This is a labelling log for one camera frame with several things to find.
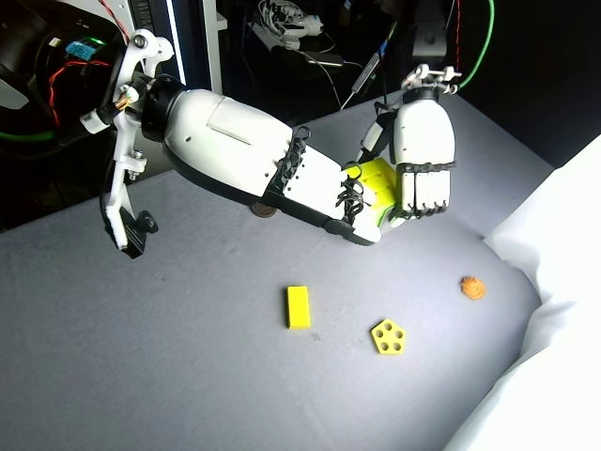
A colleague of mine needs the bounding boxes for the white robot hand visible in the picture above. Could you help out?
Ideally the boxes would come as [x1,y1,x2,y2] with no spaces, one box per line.
[355,96,458,230]
[161,88,383,245]

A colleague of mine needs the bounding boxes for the white cloth sheet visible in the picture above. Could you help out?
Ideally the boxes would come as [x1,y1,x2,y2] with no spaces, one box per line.
[443,133,601,451]

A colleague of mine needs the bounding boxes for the orange swirl toy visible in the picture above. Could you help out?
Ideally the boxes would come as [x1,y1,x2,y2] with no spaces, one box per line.
[458,275,487,301]

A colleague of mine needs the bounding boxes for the spare white robot hand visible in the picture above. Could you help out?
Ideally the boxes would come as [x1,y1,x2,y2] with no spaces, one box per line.
[253,0,325,51]

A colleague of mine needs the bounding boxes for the black panel with lit edge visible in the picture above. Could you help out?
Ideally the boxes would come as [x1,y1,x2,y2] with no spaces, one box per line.
[131,0,208,93]

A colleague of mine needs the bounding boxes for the dark flat phone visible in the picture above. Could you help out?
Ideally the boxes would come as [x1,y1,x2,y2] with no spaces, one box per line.
[300,50,345,68]

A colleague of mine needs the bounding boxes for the white pen-shaped probe with cable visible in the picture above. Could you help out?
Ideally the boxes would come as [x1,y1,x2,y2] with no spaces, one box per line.
[340,21,400,112]

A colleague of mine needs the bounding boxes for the yellow pentagon block with holes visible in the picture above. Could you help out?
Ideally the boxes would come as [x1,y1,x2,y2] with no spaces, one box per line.
[370,319,407,356]

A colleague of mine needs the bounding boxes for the yellow rectangular block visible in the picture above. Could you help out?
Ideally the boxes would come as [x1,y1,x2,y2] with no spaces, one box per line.
[286,285,312,331]

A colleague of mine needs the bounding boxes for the white upright post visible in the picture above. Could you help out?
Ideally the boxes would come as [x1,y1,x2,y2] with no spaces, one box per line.
[202,0,229,95]

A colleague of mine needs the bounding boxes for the multicolour puzzle cube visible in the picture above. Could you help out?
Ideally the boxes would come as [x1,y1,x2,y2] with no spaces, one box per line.
[344,157,408,232]

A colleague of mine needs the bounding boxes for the grey table cloth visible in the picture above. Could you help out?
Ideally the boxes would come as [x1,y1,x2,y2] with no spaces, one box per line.
[0,84,555,451]

